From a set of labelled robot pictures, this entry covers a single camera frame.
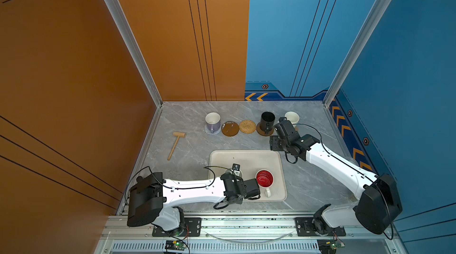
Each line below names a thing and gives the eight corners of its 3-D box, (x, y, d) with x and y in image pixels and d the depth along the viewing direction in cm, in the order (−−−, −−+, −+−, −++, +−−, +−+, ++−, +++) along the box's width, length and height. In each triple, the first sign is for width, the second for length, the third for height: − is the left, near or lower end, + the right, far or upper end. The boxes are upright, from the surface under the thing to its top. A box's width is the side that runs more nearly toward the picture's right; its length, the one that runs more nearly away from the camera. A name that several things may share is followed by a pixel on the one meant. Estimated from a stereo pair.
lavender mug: (205, 135, 105) (203, 127, 98) (207, 120, 112) (205, 111, 106) (219, 135, 105) (218, 127, 98) (220, 120, 112) (219, 111, 106)
